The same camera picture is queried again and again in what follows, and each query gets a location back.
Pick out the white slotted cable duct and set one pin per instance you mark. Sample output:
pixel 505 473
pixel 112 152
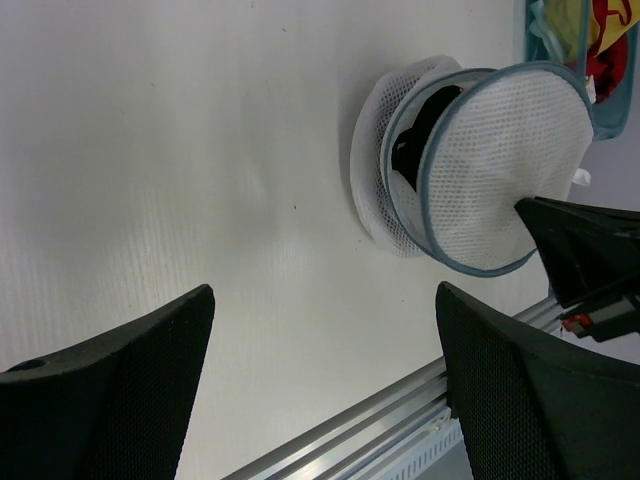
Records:
pixel 422 453

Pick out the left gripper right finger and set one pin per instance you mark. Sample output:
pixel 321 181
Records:
pixel 530 405

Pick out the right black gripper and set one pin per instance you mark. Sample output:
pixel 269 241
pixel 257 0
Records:
pixel 590 254

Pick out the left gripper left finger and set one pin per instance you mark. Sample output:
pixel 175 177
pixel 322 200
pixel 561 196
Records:
pixel 116 406

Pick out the blue-trimmed white mesh laundry bag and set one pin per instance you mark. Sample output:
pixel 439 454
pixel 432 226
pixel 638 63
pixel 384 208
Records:
pixel 513 133

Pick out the black bra inside bag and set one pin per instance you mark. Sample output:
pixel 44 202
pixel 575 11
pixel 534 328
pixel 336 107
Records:
pixel 409 145

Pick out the teal plastic basket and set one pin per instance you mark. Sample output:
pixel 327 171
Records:
pixel 610 116

